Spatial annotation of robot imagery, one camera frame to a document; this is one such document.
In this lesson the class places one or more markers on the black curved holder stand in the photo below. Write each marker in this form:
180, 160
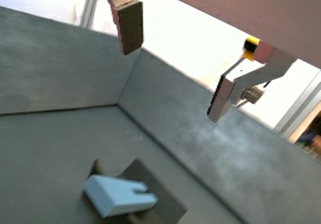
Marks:
169, 209

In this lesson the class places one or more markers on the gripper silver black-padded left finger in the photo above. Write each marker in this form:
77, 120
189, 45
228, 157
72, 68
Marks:
128, 17

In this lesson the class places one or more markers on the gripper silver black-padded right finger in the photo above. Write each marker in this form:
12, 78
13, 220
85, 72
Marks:
262, 65

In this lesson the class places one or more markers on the blue double-square block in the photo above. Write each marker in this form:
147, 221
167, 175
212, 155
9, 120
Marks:
117, 196

